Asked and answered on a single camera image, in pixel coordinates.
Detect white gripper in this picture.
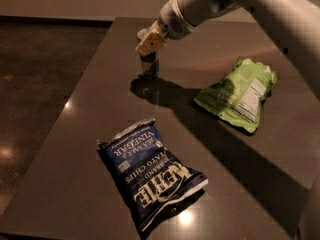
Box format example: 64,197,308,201
136,0,239,56

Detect Red Bull can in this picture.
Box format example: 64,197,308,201
140,52,159,79

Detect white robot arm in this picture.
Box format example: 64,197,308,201
137,0,320,98

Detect green chip bag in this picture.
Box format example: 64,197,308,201
194,58,277,134

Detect blue Kettle chip bag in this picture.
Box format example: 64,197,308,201
97,118,208,232

